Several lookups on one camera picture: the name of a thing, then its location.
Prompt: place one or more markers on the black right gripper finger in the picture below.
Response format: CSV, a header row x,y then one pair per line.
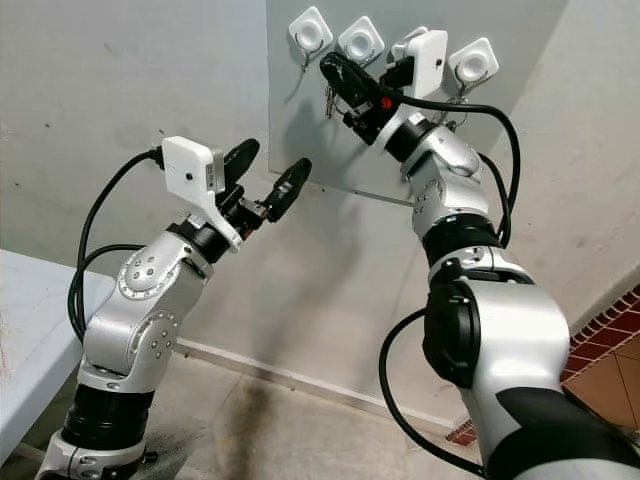
x,y
348,88
360,70

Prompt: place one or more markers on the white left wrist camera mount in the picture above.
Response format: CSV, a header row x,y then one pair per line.
x,y
190,170

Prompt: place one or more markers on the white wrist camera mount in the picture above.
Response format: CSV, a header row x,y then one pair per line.
x,y
190,170
428,55

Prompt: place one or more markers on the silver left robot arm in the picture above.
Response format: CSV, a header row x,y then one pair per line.
x,y
130,330

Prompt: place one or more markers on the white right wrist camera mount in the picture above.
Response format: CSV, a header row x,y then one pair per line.
x,y
428,55

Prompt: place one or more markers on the white square wall hook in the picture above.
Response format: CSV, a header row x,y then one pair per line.
x,y
310,33
402,40
473,65
361,40

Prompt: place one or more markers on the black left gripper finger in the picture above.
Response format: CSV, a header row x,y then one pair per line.
x,y
242,160
290,190

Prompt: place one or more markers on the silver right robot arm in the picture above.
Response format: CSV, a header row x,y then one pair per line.
x,y
520,340

